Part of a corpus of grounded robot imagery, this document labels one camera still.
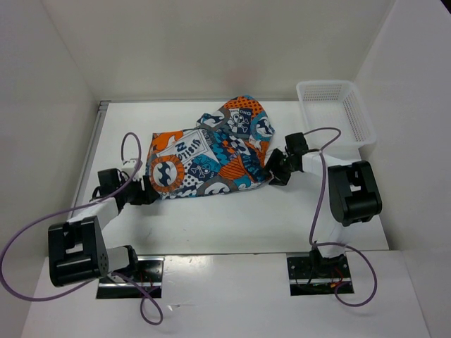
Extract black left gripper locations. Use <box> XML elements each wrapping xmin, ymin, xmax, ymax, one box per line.
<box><xmin>117</xmin><ymin>175</ymin><xmax>160</xmax><ymax>206</ymax></box>

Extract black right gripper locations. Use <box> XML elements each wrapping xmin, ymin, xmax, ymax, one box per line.
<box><xmin>259</xmin><ymin>148</ymin><xmax>297</xmax><ymax>187</ymax></box>

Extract colourful patterned shorts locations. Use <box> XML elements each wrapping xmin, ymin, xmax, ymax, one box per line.
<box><xmin>145</xmin><ymin>95</ymin><xmax>275</xmax><ymax>200</ymax></box>

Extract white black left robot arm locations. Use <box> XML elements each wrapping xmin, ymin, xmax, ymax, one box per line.
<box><xmin>48</xmin><ymin>169</ymin><xmax>159</xmax><ymax>287</ymax></box>

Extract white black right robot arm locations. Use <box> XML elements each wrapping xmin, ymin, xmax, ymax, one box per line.
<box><xmin>264</xmin><ymin>127</ymin><xmax>383</xmax><ymax>277</ymax></box>

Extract white plastic basket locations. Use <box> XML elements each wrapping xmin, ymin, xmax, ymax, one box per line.
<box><xmin>296</xmin><ymin>80</ymin><xmax>377</xmax><ymax>151</ymax></box>

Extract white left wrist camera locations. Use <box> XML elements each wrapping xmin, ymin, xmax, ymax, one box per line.
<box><xmin>120</xmin><ymin>158</ymin><xmax>142</xmax><ymax>182</ymax></box>

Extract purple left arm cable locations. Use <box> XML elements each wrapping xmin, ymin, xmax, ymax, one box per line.
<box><xmin>0</xmin><ymin>132</ymin><xmax>164</xmax><ymax>325</ymax></box>

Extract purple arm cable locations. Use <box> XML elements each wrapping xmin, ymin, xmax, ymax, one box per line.
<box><xmin>302</xmin><ymin>127</ymin><xmax>378</xmax><ymax>307</ymax></box>
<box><xmin>0</xmin><ymin>132</ymin><xmax>164</xmax><ymax>325</ymax></box>

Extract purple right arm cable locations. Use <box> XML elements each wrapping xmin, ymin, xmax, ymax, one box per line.
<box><xmin>302</xmin><ymin>127</ymin><xmax>378</xmax><ymax>307</ymax></box>

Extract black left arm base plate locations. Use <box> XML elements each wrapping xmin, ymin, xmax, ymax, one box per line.
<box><xmin>96</xmin><ymin>256</ymin><xmax>165</xmax><ymax>300</ymax></box>

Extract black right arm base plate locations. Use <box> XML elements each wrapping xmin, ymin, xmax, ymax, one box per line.
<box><xmin>286</xmin><ymin>250</ymin><xmax>354</xmax><ymax>296</ymax></box>

